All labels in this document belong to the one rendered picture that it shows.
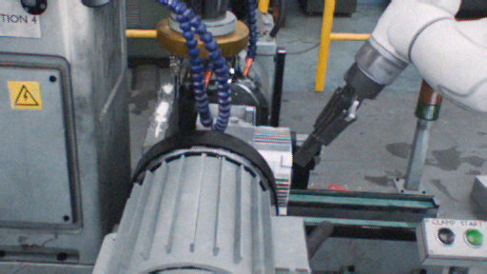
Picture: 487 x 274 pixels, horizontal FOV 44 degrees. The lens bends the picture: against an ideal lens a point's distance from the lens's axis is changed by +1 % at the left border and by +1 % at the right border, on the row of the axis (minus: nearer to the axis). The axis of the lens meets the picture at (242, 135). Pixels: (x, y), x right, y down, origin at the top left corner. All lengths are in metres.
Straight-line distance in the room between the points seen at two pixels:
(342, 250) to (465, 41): 0.57
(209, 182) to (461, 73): 0.50
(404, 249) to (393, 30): 0.52
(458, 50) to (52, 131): 0.70
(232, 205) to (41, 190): 0.63
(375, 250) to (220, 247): 0.86
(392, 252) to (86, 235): 0.66
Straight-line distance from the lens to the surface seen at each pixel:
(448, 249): 1.12
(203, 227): 0.57
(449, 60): 1.01
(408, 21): 1.09
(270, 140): 1.25
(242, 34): 1.15
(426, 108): 1.62
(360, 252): 1.38
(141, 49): 4.48
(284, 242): 0.62
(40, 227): 1.26
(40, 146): 1.14
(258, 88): 1.46
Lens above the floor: 1.69
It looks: 28 degrees down
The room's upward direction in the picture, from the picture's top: 4 degrees clockwise
